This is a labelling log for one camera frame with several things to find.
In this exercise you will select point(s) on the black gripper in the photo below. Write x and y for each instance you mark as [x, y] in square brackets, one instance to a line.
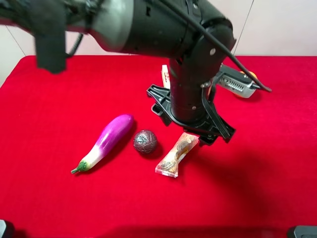
[208, 127]

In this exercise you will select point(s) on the clear snack packet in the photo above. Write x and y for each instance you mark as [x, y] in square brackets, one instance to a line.
[169, 165]

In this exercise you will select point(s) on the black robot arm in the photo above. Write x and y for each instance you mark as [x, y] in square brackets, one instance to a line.
[194, 35]

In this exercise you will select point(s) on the dark purple round fruit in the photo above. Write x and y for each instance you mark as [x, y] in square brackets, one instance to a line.
[145, 142]

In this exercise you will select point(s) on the orange fruit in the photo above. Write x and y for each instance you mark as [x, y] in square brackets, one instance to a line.
[248, 91]

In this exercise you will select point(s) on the red white candy box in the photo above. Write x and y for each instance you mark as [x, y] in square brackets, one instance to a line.
[165, 76]

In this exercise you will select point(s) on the red velvet table cloth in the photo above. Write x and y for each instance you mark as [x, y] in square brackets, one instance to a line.
[258, 185]

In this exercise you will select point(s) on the purple toy eggplant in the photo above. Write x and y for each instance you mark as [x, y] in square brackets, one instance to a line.
[109, 137]

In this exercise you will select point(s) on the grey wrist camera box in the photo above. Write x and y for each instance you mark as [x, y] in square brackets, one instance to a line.
[231, 79]

